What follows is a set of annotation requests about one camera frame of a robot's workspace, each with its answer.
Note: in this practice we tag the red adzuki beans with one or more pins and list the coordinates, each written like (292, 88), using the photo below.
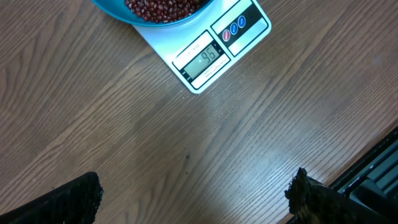
(163, 11)

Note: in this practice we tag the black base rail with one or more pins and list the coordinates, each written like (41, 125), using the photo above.
(372, 180)

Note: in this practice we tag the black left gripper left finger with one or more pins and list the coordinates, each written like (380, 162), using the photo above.
(74, 202)

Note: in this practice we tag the white digital kitchen scale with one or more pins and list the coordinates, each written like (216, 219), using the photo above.
(201, 49)

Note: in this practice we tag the blue metal bowl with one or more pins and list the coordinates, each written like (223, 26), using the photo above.
(118, 10)

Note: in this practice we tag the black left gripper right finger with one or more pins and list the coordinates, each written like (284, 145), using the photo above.
(313, 202)

